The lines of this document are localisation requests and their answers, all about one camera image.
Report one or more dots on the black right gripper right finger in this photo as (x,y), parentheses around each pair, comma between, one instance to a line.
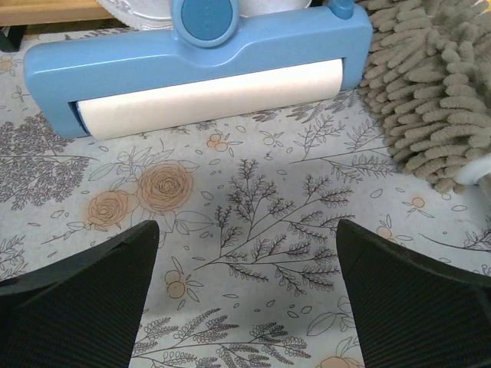
(411,310)

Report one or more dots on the wooden shelf rack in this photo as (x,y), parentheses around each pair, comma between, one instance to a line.
(17,15)

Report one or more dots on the beige chenille duster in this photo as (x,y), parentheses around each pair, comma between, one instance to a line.
(427,83)

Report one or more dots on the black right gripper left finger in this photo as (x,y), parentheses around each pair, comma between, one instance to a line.
(81,311)

